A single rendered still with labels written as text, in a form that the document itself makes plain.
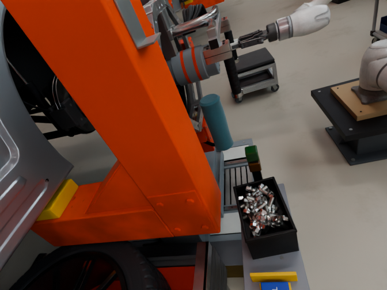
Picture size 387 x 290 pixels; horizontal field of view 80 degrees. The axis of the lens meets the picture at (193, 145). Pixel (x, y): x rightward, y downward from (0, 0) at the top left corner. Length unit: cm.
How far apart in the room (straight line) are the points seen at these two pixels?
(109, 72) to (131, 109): 8
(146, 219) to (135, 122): 36
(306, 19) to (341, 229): 96
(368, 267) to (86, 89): 123
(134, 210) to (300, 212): 94
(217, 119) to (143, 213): 48
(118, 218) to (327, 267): 92
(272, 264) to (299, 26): 91
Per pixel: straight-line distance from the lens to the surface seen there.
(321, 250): 131
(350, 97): 158
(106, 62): 45
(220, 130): 101
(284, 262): 79
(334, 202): 146
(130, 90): 46
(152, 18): 88
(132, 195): 71
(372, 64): 144
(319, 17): 119
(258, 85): 229
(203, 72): 99
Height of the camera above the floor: 118
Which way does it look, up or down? 36 degrees down
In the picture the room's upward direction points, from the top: 24 degrees counter-clockwise
